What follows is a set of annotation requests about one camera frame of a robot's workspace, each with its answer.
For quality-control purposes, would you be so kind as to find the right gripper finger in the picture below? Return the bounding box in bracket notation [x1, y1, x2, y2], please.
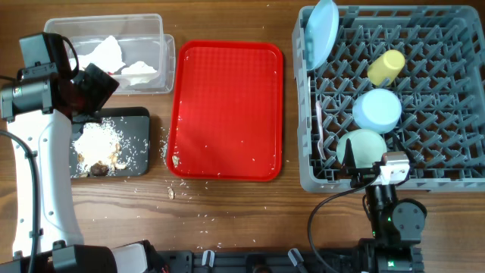
[392, 134, 408, 155]
[342, 139, 356, 169]

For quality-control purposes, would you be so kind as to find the green bowl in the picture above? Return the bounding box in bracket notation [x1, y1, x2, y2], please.
[336, 129, 387, 168]

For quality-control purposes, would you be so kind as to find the white plastic fork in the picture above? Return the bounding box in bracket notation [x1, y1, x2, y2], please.
[315, 101, 326, 161]

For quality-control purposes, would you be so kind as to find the large white napkin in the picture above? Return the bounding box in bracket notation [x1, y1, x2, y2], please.
[69, 36, 126, 74]

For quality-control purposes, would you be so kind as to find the light blue bowl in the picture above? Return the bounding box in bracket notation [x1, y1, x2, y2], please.
[352, 89, 402, 134]

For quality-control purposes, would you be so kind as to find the small white napkin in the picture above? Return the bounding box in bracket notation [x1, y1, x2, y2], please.
[121, 61, 157, 86]

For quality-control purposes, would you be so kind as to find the yellow cup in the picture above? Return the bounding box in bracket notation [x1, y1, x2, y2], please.
[368, 49, 405, 86]

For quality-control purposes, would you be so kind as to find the light blue plate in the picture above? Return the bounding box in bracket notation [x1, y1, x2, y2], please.
[304, 0, 339, 71]

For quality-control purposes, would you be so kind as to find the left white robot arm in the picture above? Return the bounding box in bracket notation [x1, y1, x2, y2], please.
[1, 32, 150, 272]

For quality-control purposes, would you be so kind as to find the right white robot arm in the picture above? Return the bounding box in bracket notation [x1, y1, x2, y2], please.
[342, 140, 427, 273]

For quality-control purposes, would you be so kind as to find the clear plastic waste bin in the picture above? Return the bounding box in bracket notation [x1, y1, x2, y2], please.
[44, 14, 176, 96]

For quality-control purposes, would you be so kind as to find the grey dishwasher rack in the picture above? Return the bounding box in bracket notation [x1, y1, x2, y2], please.
[292, 5, 484, 193]

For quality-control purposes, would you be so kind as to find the black rectangular tray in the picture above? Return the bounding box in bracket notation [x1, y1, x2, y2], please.
[69, 107, 150, 178]

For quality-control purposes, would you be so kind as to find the food crumb on table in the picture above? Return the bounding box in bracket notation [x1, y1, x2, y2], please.
[167, 187, 175, 199]

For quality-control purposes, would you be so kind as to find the red serving tray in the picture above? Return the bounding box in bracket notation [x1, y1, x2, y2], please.
[167, 40, 284, 182]

